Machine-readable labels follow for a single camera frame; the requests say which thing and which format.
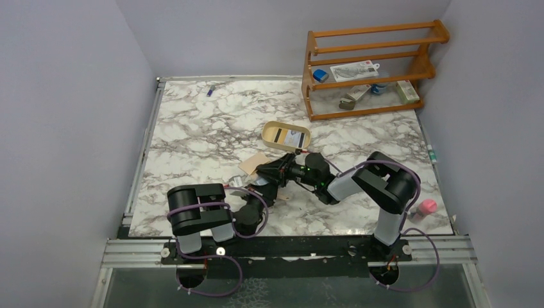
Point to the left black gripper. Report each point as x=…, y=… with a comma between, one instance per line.
x=267, y=191

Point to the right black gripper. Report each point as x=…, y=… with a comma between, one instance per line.
x=280, y=171

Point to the beige leather card holder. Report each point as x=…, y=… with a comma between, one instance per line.
x=249, y=166

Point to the white card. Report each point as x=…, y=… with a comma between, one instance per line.
x=295, y=139

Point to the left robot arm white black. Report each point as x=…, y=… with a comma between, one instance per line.
x=200, y=207

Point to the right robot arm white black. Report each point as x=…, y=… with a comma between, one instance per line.
x=390, y=184

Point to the yellow card in tray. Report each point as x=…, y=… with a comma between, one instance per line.
x=279, y=135

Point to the cream oval tray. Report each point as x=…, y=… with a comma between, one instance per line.
x=268, y=131

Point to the small blue marker pen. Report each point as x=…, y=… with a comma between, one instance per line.
x=211, y=90

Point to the grey tape dispenser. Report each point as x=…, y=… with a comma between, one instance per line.
x=347, y=104

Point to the blue small box on shelf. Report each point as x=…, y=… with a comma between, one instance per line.
x=320, y=76

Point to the white packaged item on shelf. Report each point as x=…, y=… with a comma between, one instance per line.
x=355, y=71

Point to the blue round container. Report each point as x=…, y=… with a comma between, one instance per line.
x=378, y=88

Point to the pink round object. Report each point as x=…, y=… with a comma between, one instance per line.
x=420, y=212

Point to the green white small box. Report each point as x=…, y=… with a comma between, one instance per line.
x=407, y=92

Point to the green white tube at edge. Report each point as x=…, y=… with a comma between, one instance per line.
x=432, y=154

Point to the wooden orange shelf rack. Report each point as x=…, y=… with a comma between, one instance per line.
x=417, y=50

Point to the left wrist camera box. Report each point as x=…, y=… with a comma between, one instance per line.
x=236, y=181

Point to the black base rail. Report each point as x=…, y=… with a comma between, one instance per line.
x=287, y=257

